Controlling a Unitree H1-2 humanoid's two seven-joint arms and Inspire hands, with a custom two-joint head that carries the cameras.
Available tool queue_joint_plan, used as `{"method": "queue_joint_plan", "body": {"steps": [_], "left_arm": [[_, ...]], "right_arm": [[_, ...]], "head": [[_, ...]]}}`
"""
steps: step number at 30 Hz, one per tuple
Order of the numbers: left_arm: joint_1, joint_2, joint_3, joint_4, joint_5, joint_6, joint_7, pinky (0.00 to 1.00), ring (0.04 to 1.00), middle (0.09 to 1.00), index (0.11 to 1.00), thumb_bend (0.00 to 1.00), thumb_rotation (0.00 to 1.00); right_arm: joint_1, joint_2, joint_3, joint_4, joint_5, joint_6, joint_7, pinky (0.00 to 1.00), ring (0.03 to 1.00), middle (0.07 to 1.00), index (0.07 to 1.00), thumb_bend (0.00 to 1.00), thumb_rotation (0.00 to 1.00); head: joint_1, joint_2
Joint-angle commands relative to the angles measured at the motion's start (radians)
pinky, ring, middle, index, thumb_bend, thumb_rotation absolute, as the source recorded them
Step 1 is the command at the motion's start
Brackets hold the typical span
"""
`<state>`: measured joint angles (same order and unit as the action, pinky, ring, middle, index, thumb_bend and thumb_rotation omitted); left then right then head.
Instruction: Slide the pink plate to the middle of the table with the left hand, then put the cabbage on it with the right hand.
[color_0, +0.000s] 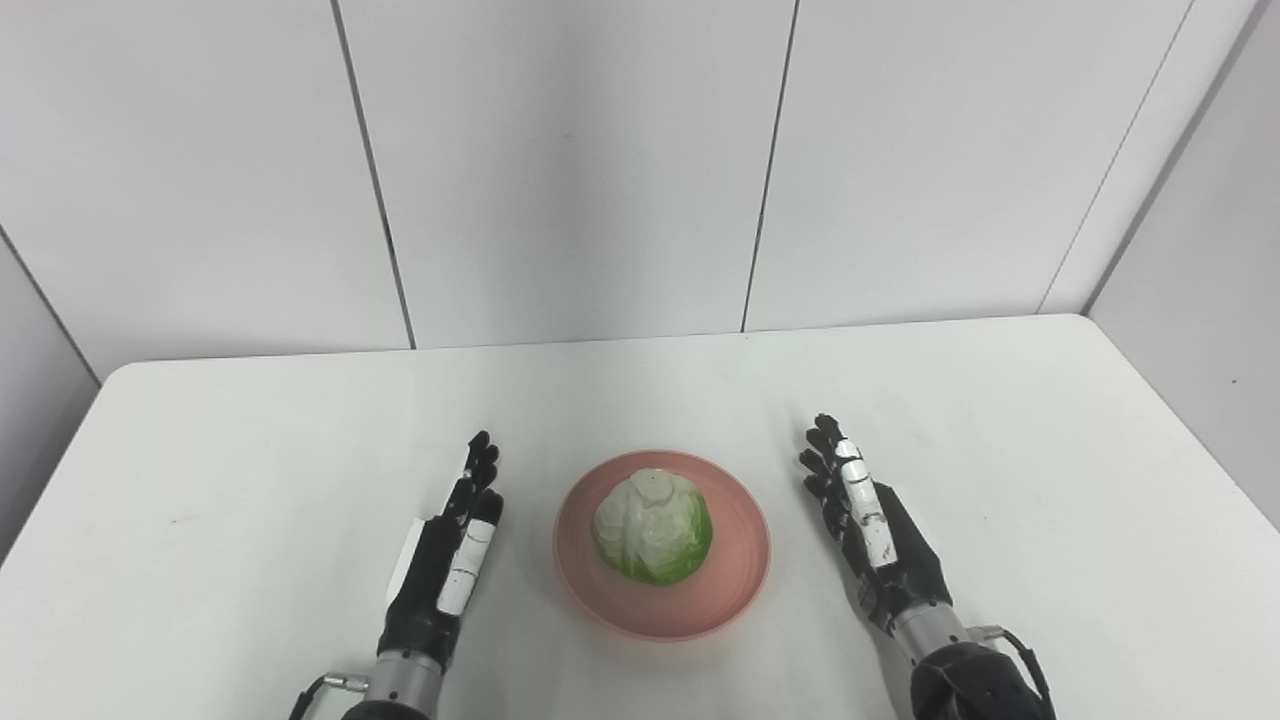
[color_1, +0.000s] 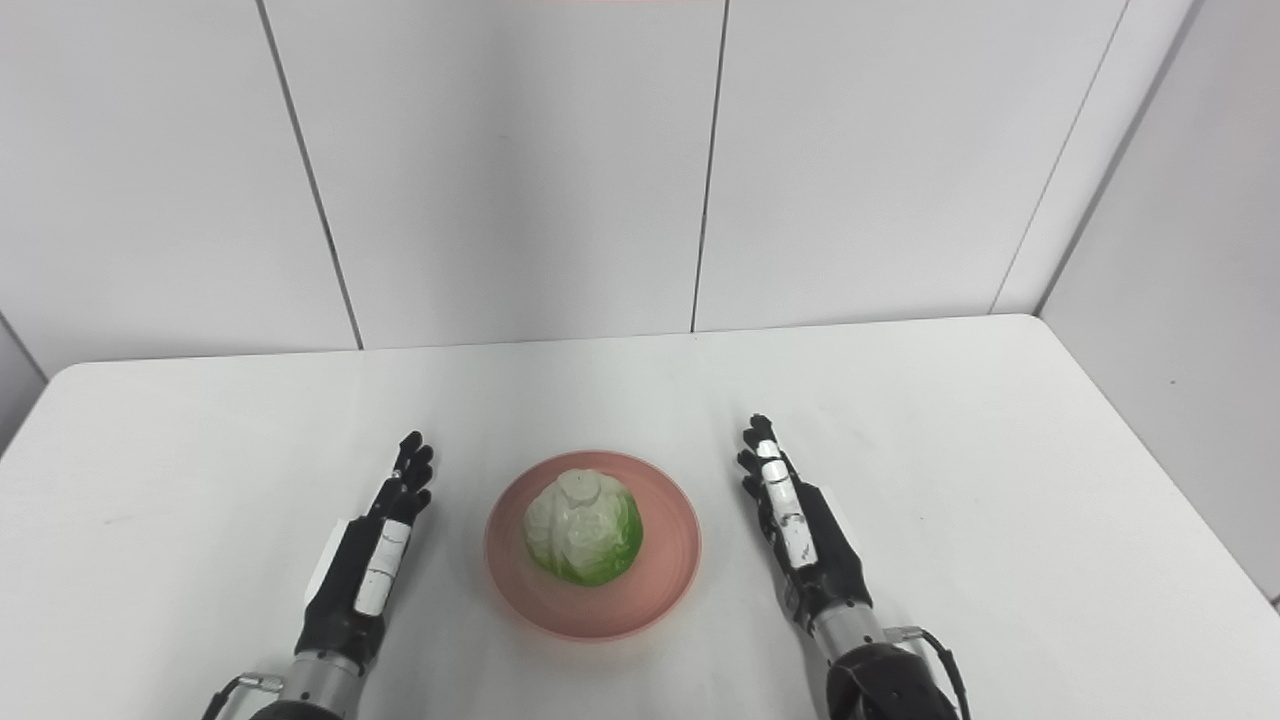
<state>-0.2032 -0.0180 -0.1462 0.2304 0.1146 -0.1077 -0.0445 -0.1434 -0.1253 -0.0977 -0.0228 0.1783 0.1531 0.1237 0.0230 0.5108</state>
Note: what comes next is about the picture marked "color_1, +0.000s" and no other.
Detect pink round plate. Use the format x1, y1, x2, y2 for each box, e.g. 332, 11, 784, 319
484, 451, 704, 642

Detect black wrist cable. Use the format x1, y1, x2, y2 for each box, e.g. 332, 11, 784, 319
885, 625, 974, 720
200, 673, 287, 720

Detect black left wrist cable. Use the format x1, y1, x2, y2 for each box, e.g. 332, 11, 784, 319
200, 673, 287, 720

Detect green white toy cabbage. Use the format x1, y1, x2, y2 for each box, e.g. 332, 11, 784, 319
524, 469, 645, 587

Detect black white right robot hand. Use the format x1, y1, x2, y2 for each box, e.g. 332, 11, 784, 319
737, 414, 875, 632

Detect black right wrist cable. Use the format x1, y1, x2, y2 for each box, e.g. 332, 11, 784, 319
885, 625, 974, 720

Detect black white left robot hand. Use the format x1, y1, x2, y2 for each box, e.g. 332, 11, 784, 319
296, 431, 437, 674

